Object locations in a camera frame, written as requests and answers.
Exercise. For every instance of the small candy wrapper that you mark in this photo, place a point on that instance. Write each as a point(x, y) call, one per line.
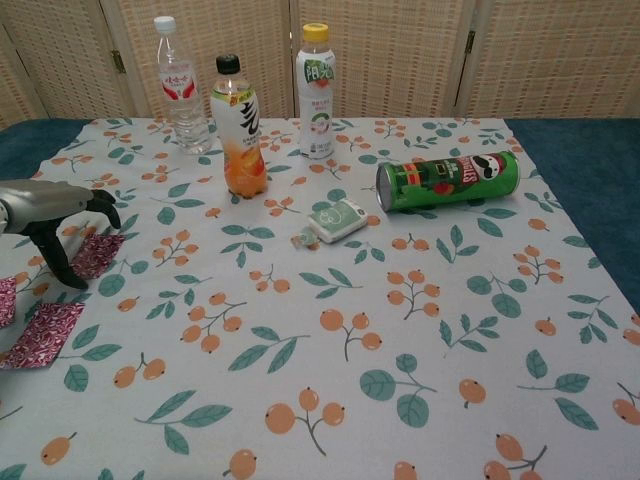
point(305, 241)

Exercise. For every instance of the bamboo folding screen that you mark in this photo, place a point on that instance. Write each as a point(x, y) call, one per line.
point(400, 55)

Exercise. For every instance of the floral printed tablecloth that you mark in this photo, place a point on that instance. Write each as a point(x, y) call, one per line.
point(320, 325)

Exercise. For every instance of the orange drink bottle black cap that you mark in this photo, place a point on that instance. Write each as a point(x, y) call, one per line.
point(242, 145)

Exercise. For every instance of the white drink bottle yellow cap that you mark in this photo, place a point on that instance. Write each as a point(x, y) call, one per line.
point(316, 105)

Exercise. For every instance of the green Pringles can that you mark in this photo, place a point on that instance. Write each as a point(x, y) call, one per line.
point(450, 182)

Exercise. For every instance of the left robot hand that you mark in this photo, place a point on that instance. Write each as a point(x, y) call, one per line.
point(40, 205)

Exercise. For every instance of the clear water bottle white cap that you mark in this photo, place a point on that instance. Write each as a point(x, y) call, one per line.
point(187, 110)

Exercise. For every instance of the green white small box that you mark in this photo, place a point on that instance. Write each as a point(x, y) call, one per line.
point(335, 220)

